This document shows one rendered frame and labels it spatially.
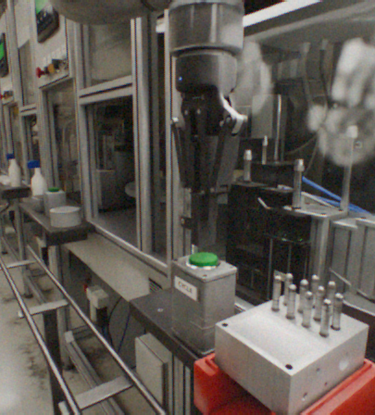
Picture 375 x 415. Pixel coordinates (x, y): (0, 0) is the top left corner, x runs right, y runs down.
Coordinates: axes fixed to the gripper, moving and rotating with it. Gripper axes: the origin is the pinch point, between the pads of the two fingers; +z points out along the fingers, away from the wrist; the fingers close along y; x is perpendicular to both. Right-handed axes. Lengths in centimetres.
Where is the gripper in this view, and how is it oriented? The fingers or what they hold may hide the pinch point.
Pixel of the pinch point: (204, 220)
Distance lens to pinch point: 46.2
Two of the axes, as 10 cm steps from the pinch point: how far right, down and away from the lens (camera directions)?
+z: 0.0, 9.7, 2.2
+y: -5.8, -1.8, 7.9
